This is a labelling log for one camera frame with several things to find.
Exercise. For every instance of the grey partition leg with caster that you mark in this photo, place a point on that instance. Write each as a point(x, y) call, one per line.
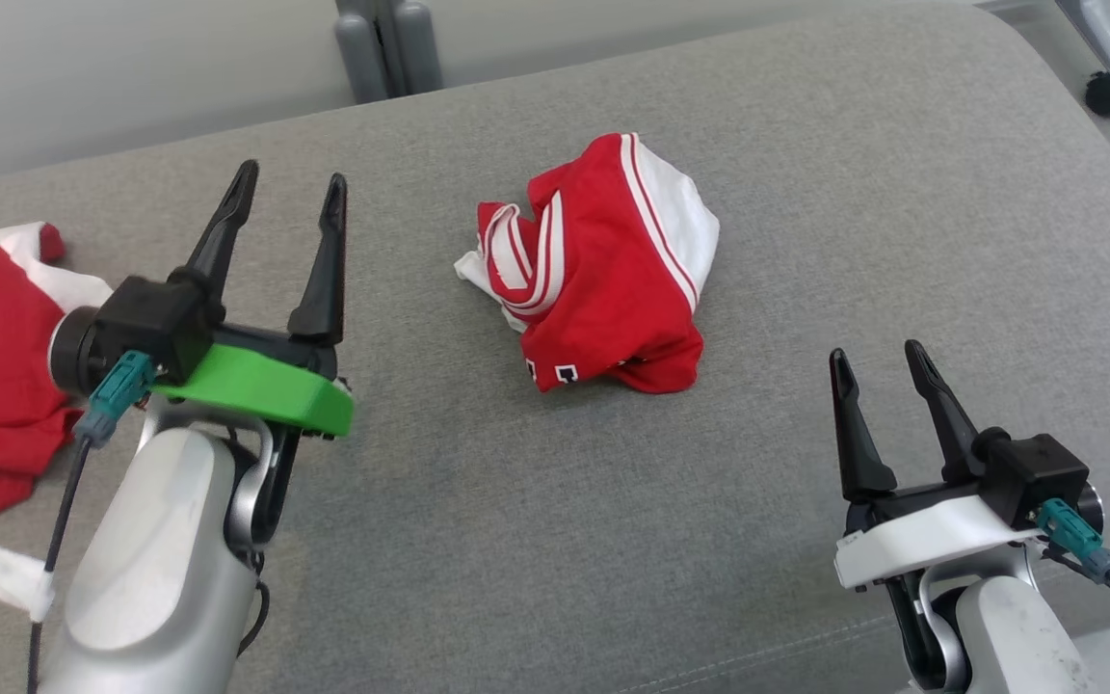
point(1109, 58)

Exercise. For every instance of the grey partition joint post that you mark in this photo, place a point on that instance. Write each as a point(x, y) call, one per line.
point(391, 48)

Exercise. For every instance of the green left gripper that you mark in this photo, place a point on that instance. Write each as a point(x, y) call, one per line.
point(266, 390)

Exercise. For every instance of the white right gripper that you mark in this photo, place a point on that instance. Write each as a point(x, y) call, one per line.
point(921, 540)

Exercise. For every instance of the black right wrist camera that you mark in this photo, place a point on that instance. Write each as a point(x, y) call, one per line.
point(1037, 472)

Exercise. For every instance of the red white jersey shirt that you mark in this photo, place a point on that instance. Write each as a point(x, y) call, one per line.
point(613, 280)

